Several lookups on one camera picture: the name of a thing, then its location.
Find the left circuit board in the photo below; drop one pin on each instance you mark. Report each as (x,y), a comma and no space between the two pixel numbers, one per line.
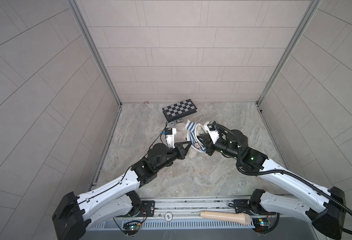
(132,227)

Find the white teddy bear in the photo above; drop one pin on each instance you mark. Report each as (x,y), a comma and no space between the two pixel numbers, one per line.
(183,134)

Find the black white chessboard box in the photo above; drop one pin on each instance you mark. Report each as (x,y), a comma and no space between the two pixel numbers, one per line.
(179,110)

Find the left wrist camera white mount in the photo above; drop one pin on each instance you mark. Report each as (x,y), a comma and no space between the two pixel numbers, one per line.
(169,135)

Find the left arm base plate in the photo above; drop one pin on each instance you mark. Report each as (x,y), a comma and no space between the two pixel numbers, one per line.
(146,210)

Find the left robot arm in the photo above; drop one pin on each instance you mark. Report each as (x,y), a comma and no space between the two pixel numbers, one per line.
(76,214)

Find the right circuit board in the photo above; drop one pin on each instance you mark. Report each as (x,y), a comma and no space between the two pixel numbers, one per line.
(260,225)

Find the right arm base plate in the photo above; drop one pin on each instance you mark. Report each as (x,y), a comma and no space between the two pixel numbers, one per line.
(242,206)

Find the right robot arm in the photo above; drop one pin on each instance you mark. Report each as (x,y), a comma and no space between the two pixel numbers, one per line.
(318,205)

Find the beige wooden handle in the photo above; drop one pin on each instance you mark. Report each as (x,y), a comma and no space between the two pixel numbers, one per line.
(240,218)

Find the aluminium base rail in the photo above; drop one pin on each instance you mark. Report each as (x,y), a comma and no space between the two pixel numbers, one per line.
(194,207)

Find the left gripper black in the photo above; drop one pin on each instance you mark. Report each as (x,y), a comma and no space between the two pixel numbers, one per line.
(177,151)

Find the blue white striped sweater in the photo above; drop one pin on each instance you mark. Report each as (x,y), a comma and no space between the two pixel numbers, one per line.
(193,131)

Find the circuit board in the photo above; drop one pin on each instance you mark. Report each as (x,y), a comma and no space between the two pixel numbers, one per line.
(260,225)
(132,227)

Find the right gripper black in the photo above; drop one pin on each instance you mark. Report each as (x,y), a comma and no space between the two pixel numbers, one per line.
(206,139)

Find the round white sticker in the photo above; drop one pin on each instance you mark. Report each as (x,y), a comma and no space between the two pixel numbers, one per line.
(168,216)

